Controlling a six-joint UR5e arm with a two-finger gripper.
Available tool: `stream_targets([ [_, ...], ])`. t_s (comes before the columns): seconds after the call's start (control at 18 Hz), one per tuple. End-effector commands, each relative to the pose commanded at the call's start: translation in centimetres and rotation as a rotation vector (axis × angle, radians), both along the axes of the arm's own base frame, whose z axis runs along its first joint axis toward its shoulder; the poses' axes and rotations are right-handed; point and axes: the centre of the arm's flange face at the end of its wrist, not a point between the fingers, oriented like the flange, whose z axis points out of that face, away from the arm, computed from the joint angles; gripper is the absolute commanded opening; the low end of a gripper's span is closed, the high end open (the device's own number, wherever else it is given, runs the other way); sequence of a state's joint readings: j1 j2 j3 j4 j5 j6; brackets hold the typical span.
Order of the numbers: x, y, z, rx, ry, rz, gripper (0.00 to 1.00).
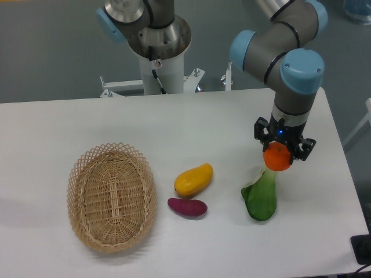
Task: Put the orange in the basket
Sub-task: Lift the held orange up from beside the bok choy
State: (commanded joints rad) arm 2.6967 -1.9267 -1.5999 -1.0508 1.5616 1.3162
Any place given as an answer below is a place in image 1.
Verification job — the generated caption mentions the black device at edge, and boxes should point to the black device at edge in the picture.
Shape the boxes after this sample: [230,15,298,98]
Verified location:
[350,235,370,265]

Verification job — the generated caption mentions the purple sweet potato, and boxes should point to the purple sweet potato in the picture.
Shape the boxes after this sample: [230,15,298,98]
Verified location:
[168,198,208,217]

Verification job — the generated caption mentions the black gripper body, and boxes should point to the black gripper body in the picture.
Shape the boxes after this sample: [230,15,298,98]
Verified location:
[268,111,306,147]

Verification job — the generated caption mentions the white frame at right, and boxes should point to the white frame at right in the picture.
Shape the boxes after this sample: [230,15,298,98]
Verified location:
[342,98,370,152]

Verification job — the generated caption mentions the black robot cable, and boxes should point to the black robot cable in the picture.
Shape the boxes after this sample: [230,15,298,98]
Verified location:
[148,45,168,95]

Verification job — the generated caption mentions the orange fruit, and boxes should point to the orange fruit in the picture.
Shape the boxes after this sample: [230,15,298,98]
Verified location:
[263,142,291,171]

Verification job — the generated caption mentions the woven wicker basket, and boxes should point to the woven wicker basket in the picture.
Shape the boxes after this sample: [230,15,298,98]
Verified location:
[67,142,157,253]

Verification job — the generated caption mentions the yellow mango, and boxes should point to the yellow mango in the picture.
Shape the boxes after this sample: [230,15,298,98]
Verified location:
[174,163,214,196]

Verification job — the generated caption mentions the green bok choy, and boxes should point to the green bok choy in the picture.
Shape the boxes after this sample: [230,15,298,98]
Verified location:
[241,167,277,221]

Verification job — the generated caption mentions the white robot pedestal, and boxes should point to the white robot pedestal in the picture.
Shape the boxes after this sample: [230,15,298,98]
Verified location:
[99,12,205,97]

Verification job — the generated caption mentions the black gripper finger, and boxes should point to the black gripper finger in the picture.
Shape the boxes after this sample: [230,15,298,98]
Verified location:
[254,117,274,152]
[288,137,317,165]

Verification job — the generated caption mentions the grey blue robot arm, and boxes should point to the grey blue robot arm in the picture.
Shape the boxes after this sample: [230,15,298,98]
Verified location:
[96,1,328,161]

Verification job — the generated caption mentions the blue object top right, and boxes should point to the blue object top right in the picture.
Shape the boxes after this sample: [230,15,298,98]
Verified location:
[342,0,370,25]

